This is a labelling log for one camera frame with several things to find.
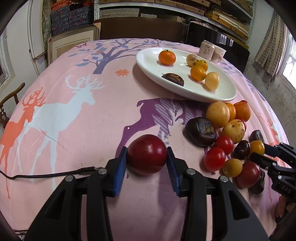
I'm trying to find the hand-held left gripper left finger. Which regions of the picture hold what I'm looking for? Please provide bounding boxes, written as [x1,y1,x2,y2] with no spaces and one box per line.
[24,146,128,241]

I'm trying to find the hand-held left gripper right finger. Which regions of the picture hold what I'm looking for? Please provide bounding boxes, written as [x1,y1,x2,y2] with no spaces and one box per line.
[166,146,270,241]

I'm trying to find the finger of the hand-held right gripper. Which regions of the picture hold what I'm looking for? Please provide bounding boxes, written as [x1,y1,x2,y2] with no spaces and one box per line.
[249,152,278,172]
[264,142,296,166]

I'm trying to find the red plum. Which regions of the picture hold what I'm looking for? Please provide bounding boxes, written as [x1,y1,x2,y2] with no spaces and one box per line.
[235,162,261,189]
[127,134,168,176]

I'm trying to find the striped pepino melon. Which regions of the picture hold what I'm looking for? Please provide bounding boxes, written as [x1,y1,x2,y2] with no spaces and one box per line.
[186,54,200,66]
[222,119,246,144]

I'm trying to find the yellow passion fruit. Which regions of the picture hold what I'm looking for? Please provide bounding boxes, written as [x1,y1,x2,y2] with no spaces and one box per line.
[206,101,231,129]

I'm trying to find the pale yellow pepino melon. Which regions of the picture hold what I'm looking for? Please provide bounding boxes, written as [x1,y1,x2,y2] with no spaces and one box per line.
[205,72,220,91]

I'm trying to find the white oval plate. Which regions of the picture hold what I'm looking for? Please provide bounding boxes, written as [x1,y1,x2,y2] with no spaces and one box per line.
[135,47,238,103]

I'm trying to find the mandarin with green stem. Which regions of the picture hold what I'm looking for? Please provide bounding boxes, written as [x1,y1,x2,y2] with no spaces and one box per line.
[158,49,176,66]

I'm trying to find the person's right hand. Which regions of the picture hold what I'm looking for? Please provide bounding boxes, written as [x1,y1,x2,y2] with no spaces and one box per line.
[276,197,289,218]

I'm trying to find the dark purple plum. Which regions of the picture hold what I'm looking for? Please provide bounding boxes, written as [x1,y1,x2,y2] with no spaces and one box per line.
[232,140,251,161]

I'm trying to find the tan longan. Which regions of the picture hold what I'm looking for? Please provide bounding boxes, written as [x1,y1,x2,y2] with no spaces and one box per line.
[222,159,243,178]

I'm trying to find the pink deer print tablecloth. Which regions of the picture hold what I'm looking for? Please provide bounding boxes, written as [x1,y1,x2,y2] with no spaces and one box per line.
[0,38,290,241]

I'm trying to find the deep orange tangerine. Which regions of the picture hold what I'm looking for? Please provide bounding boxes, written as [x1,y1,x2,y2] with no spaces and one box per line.
[233,100,251,122]

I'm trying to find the light orange tangerine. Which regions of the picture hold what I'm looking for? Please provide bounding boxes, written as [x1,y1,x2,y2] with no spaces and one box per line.
[225,102,237,121]

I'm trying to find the bright window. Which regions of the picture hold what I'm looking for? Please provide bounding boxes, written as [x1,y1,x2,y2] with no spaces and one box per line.
[281,35,296,88]

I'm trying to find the hanging woven strips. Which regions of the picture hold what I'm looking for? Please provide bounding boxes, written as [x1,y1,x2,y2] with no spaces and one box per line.
[254,10,289,77]

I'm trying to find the white paper cup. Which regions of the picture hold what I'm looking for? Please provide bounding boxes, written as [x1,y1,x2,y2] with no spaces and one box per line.
[212,45,226,64]

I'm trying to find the black monitor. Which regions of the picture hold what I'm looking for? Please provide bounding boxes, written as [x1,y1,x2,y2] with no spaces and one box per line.
[186,22,250,73]

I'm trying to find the pale beverage can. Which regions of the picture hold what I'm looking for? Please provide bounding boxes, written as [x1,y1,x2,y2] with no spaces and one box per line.
[199,40,216,61]

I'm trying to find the carved wooden chair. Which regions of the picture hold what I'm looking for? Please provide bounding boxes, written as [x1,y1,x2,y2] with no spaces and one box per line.
[0,82,26,129]

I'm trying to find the stack of flat wooden boards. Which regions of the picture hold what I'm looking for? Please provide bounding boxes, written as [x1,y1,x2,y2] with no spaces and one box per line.
[205,8,249,40]

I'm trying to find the cardboard framed beige panel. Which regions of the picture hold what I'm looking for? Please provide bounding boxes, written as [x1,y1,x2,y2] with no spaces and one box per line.
[47,23,101,66]

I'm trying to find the brown wooden board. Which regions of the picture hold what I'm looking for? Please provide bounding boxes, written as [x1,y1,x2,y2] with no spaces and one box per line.
[99,18,184,43]

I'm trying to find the white framed window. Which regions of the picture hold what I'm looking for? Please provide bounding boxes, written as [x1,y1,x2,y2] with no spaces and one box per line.
[0,32,16,93]

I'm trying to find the white panel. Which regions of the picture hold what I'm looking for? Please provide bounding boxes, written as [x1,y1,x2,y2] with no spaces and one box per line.
[28,0,50,77]

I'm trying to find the stack of blue patterned boxes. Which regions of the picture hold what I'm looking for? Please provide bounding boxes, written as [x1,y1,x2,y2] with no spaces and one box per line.
[51,1,94,35]

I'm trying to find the white metal shelf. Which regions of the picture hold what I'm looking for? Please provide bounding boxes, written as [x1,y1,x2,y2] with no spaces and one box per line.
[94,0,256,44]

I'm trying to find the mottled grey slab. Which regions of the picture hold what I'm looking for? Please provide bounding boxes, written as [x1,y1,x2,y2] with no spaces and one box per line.
[42,0,52,39]

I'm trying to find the black usb cable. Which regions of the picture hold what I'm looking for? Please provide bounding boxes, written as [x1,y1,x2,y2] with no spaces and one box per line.
[0,166,102,179]

